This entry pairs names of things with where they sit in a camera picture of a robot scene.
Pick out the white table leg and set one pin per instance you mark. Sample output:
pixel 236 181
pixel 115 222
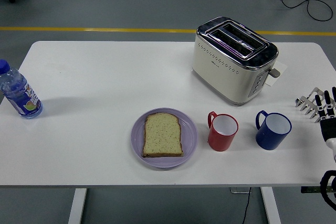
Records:
pixel 270 205
pixel 77 205

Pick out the bread slice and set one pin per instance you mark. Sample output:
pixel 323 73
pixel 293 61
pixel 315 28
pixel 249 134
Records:
pixel 162 134

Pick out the cream chrome toaster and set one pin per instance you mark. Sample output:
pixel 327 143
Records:
pixel 223 77

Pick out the water bottle blue cap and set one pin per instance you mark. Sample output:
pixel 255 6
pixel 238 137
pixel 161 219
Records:
pixel 18 93

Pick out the red cup white inside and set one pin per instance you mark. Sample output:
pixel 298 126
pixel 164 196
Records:
pixel 220 142

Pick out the grey under-table bracket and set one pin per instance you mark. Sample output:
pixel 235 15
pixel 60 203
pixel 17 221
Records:
pixel 237 190

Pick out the metal toast rack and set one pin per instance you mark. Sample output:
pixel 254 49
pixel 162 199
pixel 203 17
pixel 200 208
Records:
pixel 312 93

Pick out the blue cup white inside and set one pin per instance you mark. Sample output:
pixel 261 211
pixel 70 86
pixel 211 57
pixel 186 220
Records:
pixel 270 140

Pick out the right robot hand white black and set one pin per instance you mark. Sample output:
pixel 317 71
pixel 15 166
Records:
pixel 328 127

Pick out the purple plate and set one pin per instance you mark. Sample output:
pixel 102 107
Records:
pixel 189 134

